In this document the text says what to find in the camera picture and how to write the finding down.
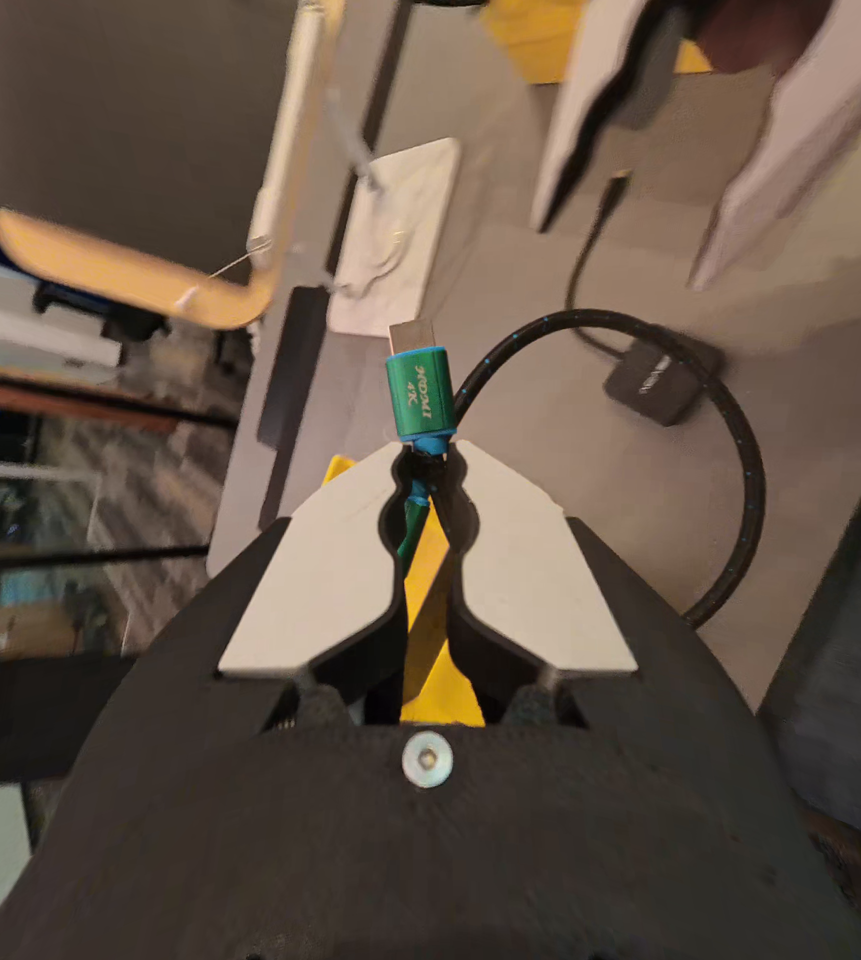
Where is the dark board with wooden edge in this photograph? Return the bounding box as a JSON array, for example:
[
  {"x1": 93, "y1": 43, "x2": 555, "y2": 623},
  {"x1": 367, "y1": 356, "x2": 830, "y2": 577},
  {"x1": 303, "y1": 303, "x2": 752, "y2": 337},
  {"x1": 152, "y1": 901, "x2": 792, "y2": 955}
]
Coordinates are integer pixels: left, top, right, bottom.
[{"x1": 0, "y1": 0, "x2": 348, "y2": 333}]

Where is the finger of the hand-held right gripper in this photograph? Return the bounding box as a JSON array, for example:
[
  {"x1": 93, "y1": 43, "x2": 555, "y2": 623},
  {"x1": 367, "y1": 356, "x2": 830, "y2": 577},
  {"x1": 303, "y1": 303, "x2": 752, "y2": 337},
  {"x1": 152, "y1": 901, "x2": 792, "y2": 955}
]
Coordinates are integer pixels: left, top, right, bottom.
[
  {"x1": 528, "y1": 0, "x2": 690, "y2": 234},
  {"x1": 687, "y1": 0, "x2": 861, "y2": 292}
]

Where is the black square adapter box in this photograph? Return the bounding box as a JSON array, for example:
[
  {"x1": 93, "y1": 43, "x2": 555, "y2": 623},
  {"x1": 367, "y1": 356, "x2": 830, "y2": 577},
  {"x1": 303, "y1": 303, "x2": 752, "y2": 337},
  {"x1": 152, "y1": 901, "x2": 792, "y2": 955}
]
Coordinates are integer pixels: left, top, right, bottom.
[{"x1": 603, "y1": 337, "x2": 724, "y2": 427}]

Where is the cardboard box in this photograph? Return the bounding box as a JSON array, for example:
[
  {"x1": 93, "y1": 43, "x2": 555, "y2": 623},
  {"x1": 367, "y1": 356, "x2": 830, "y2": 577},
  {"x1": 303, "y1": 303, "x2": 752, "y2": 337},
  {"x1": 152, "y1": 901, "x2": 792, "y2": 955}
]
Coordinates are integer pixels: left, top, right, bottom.
[{"x1": 0, "y1": 600, "x2": 128, "y2": 665}]

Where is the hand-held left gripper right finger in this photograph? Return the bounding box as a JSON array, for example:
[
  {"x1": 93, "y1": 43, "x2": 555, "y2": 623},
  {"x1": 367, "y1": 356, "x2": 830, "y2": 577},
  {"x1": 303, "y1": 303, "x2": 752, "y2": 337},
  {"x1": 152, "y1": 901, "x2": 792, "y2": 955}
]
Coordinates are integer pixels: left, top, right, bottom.
[{"x1": 447, "y1": 439, "x2": 640, "y2": 690}]

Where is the black tape strip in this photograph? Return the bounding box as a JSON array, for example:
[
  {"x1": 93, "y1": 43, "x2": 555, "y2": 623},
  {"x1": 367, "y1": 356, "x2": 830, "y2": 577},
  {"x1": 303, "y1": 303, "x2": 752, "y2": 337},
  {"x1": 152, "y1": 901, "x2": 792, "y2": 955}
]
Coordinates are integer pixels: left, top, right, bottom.
[{"x1": 256, "y1": 0, "x2": 411, "y2": 530}]

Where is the white folding stand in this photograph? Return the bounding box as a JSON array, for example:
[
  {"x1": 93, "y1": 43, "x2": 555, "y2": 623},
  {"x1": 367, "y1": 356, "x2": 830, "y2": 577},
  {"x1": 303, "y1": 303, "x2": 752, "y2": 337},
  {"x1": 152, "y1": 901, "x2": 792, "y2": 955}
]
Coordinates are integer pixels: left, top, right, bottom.
[{"x1": 246, "y1": 0, "x2": 463, "y2": 339}]

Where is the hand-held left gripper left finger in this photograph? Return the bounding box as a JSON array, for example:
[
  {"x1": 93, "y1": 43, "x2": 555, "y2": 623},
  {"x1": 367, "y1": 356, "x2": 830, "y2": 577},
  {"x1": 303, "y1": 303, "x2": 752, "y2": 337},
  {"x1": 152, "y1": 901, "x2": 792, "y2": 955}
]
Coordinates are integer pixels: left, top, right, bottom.
[{"x1": 214, "y1": 442, "x2": 411, "y2": 687}]

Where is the black braided green-plug HDMI cable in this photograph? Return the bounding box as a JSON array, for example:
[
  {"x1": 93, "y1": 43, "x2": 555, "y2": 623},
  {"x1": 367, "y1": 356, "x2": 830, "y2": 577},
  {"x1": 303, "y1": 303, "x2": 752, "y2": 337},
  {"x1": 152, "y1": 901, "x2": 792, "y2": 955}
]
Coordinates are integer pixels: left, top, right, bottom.
[{"x1": 384, "y1": 307, "x2": 768, "y2": 631}]

